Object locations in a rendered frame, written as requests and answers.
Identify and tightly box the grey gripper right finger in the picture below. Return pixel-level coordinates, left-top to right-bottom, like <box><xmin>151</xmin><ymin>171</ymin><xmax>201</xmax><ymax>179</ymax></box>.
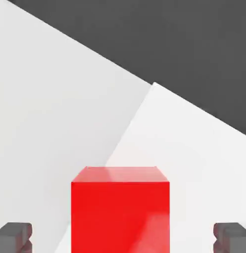
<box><xmin>213</xmin><ymin>222</ymin><xmax>246</xmax><ymax>253</ymax></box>

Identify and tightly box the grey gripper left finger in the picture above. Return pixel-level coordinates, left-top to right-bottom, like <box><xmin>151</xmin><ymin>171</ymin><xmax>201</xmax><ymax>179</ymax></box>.
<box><xmin>0</xmin><ymin>222</ymin><xmax>33</xmax><ymax>253</ymax></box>

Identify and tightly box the small red cube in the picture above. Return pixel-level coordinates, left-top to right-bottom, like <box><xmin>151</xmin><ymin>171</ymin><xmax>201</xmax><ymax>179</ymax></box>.
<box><xmin>70</xmin><ymin>166</ymin><xmax>170</xmax><ymax>253</ymax></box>

